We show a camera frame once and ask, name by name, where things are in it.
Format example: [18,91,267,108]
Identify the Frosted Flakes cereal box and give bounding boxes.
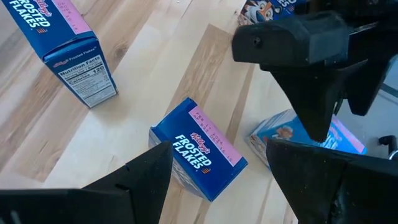
[1,0,119,109]
[148,97,249,202]
[238,0,301,26]

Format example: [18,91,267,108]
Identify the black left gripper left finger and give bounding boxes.
[70,142,174,224]

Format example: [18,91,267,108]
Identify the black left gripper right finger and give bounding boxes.
[266,140,398,224]

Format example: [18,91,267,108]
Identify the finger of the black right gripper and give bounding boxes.
[261,60,369,143]
[345,57,392,116]

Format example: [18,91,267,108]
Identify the Rice Krispies cereal box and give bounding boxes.
[248,108,368,167]

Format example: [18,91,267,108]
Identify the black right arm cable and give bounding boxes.
[377,135,398,161]

